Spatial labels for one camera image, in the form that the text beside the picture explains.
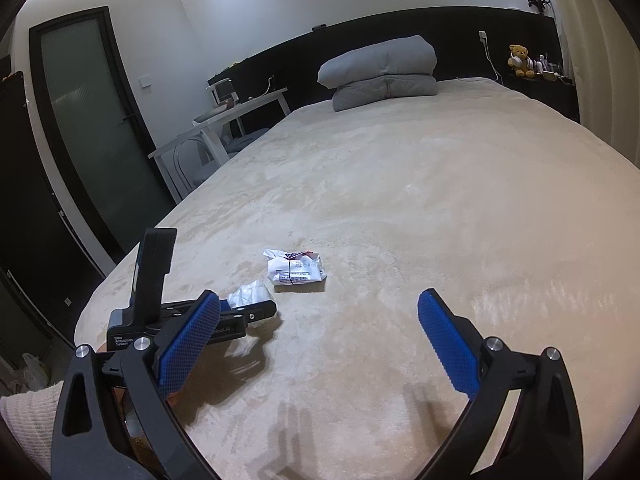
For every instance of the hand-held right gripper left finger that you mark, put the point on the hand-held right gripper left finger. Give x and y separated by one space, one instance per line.
190 345

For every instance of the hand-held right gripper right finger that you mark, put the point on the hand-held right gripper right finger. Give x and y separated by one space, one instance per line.
450 345

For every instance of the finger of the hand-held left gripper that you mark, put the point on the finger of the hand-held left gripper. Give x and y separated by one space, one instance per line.
260 311

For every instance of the small white plastic bag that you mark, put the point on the small white plastic bag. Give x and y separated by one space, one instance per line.
247 294

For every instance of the white printed wrapper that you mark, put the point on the white printed wrapper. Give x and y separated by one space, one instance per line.
295 270

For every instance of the person's left forearm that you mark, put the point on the person's left forearm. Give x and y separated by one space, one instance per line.
27 420

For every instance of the clear plastic chair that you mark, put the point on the clear plastic chair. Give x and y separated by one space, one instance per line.
192 160

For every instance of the white desk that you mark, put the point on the white desk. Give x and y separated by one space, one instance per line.
220 125

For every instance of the frosted glass door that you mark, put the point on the frosted glass door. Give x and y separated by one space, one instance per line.
90 125

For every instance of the translucent plastic bag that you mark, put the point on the translucent plastic bag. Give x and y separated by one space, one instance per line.
30 372

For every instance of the appliance on desk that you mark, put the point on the appliance on desk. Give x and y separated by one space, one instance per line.
223 91

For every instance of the grey pillows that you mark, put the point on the grey pillows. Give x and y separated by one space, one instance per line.
380 67

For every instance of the brown teddy bear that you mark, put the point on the brown teddy bear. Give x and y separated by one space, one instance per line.
521 60

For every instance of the small items on nightstand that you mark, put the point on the small items on nightstand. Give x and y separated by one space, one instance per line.
550 67

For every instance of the black headboard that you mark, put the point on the black headboard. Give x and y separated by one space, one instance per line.
450 25

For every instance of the black figurine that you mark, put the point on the black figurine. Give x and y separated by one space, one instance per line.
539 2

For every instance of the white light switch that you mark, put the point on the white light switch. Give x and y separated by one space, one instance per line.
145 82

